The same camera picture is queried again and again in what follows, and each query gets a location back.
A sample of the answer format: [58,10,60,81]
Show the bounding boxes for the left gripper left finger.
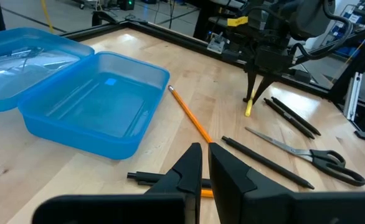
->
[32,142,203,224]

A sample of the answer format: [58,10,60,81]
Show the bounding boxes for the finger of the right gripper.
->
[242,72,258,103]
[251,75,277,106]

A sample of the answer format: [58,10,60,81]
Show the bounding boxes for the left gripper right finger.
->
[207,142,365,224]

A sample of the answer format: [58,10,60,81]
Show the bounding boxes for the yellow highlighter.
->
[244,89,257,118]

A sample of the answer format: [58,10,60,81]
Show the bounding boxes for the black pen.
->
[263,97,316,140]
[126,171,213,189]
[220,135,316,190]
[270,96,322,137]

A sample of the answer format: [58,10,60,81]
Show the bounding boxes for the blue plastic supply box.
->
[0,27,171,161]

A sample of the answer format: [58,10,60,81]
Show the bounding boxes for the yellow tape tag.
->
[226,16,249,27]

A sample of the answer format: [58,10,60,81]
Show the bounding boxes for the rack of blue bins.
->
[321,0,365,68]

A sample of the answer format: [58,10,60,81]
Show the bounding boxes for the silver aluminium profile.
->
[343,72,363,122]

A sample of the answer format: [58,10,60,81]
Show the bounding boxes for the grey metal bracket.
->
[206,31,227,55]

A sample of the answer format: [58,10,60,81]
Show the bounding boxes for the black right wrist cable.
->
[290,0,355,62]

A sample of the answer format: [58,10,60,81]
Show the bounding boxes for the black-handled scissors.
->
[244,126,365,188]

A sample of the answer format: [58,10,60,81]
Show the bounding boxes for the yellow floor cable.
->
[40,0,55,34]

